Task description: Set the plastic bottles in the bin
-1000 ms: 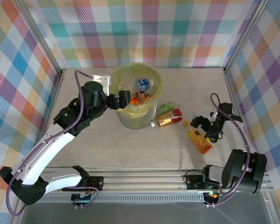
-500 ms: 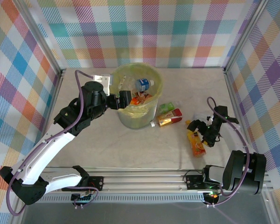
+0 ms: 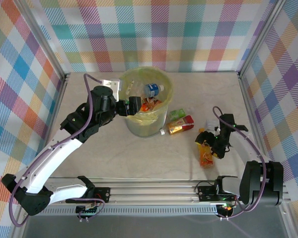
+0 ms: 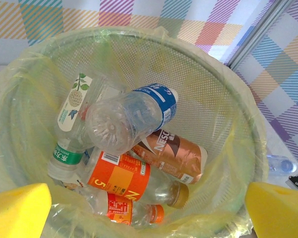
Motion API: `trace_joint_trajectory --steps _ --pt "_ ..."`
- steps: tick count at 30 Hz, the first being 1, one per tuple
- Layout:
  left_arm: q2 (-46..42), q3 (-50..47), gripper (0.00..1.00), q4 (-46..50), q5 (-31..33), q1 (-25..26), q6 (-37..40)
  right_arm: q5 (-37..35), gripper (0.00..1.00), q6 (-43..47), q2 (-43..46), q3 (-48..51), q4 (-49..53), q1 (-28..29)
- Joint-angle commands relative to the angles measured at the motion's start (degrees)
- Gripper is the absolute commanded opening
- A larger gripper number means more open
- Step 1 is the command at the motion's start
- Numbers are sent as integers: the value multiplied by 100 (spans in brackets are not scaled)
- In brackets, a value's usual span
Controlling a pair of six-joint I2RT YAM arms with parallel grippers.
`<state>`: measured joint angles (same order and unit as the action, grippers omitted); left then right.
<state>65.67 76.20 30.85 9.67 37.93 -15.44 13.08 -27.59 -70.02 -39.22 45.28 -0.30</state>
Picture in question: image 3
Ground yellow orange juice bottle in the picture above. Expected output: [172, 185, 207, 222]
[197, 127, 215, 170]

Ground crushed brown tea bottle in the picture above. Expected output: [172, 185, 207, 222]
[148, 97, 162, 110]

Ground clear bottle blue label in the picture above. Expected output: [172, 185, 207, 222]
[143, 83, 165, 99]

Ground red gold label bottle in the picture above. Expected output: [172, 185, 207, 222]
[159, 115, 195, 136]

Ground yellow plastic bin liner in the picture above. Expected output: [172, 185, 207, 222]
[118, 66, 174, 122]

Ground silver mesh waste bin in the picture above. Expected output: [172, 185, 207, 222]
[119, 67, 174, 138]

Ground clear bottle green label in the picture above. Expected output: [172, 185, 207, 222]
[169, 108, 193, 122]

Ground slotted aluminium strip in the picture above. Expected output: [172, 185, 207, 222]
[29, 207, 218, 216]

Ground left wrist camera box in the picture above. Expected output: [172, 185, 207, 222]
[100, 78, 122, 102]

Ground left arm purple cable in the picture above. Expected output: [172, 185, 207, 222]
[9, 73, 106, 228]

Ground aluminium side rail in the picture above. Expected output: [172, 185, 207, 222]
[238, 73, 275, 172]
[32, 74, 70, 185]

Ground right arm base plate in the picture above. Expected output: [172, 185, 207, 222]
[197, 185, 244, 202]

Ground aluminium mounting rail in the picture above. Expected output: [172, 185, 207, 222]
[17, 177, 293, 206]

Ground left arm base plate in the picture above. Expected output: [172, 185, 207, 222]
[66, 187, 111, 204]

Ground aluminium corner post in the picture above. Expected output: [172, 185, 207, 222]
[13, 0, 72, 82]
[238, 0, 286, 77]

